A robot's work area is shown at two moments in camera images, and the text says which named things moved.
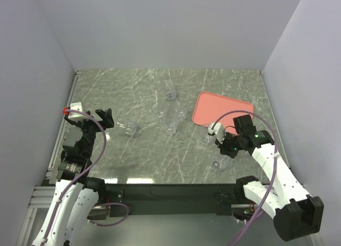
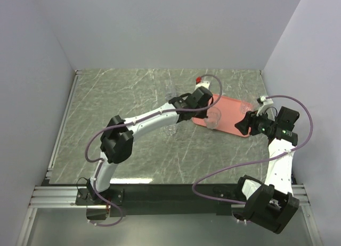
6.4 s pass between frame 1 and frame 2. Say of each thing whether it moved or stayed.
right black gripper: moved
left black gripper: moved
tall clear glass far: stayed
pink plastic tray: stayed
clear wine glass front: moved
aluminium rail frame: stayed
